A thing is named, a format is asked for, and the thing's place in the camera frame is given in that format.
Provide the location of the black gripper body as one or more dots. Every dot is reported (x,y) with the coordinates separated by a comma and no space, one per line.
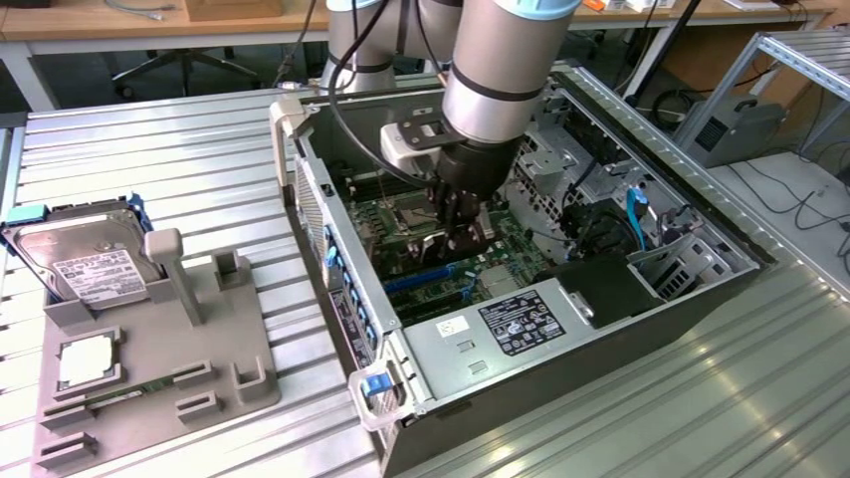
(479,164)

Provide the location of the black graphics card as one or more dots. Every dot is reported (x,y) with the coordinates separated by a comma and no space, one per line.
(425,249)

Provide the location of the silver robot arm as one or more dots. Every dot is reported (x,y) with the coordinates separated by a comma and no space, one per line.
(505,65)

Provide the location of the CPU socket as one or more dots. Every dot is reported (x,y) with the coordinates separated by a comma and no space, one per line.
(412,216)

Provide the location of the black RAM slot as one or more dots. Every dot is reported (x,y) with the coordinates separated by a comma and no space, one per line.
(366,183)
(372,188)
(398,190)
(362,177)

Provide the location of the thin locking lever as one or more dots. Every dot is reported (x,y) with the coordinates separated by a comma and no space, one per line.
(385,191)

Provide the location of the green motherboard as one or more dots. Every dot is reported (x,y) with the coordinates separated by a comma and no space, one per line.
(519,244)

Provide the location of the perforated silver disk bay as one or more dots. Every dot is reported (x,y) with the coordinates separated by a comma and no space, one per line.
(545,164)

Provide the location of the silver chipset heat sink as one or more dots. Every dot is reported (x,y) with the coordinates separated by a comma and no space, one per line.
(501,279)

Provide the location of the blue expansion slot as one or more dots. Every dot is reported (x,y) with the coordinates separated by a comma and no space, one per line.
(418,280)

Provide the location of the black case lock tab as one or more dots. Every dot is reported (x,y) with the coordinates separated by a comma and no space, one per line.
(326,190)

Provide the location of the black expansion slot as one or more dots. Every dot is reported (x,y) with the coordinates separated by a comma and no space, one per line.
(432,310)
(425,300)

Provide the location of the open PC case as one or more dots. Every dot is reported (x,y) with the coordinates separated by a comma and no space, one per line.
(360,124)

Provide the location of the silver power supply unit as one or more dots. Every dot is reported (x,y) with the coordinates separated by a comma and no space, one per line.
(525,318)

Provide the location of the black fan shroud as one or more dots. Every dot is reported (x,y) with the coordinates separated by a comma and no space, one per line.
(599,289)

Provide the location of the black stand pole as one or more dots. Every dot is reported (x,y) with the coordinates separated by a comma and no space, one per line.
(651,79)

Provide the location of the blue case latch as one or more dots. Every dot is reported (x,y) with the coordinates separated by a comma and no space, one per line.
(373,386)

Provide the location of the small silver disk bay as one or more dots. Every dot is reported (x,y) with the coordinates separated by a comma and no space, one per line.
(697,259)

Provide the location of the small orange box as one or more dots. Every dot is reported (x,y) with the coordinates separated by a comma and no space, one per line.
(595,5)

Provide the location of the grey equipment box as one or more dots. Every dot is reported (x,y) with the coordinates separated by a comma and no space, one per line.
(731,139)

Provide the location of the small white box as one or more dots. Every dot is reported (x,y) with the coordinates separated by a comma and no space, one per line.
(639,5)

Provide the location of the black office chair base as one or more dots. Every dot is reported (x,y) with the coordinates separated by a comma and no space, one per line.
(190,62)

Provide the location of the grey parts rack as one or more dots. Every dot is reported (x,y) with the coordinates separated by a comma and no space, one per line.
(153,358)

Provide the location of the silver hard disk drive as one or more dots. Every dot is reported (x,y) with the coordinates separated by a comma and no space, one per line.
(93,279)

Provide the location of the green RAM stick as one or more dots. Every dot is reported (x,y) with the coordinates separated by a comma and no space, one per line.
(133,393)

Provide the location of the wooden desk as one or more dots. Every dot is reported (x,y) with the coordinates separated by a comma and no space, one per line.
(100,27)

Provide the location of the blue disk caddy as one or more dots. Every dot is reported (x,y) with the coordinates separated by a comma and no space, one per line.
(24,215)

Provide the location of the silver CPU chip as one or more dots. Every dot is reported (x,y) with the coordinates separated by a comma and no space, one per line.
(84,363)

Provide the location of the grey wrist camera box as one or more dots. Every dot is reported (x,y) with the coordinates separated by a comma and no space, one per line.
(398,149)

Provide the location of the aluminium frame shelf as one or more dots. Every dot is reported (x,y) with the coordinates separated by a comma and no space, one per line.
(804,57)

